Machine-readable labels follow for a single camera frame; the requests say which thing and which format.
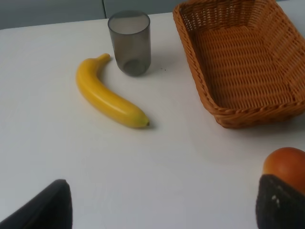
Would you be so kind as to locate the yellow banana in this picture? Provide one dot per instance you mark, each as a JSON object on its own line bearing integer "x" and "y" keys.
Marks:
{"x": 105, "y": 100}

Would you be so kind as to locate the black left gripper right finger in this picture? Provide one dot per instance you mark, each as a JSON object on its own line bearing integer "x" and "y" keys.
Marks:
{"x": 278, "y": 205}

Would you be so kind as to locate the brown wicker basket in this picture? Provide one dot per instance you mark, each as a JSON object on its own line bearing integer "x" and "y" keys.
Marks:
{"x": 247, "y": 60}

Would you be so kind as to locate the orange-red round fruit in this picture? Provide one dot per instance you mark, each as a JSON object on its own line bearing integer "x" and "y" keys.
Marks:
{"x": 288, "y": 164}

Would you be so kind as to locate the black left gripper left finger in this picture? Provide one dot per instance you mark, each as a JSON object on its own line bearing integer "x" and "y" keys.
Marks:
{"x": 50, "y": 209}

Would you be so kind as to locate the grey translucent plastic cup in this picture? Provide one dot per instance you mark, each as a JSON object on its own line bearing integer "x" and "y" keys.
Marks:
{"x": 131, "y": 41}

